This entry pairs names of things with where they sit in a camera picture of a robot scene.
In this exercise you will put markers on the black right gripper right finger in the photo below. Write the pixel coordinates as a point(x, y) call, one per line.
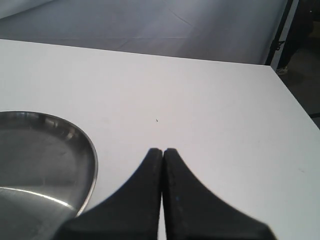
point(193, 212)

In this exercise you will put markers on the grey backdrop cloth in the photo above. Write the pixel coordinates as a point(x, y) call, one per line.
point(238, 31)

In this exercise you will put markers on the black vertical frame post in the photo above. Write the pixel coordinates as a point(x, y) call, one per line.
point(280, 37)

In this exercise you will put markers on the round stainless steel plate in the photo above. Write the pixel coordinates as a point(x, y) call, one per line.
point(48, 171)

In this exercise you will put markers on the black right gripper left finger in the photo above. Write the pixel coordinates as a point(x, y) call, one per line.
point(131, 213)

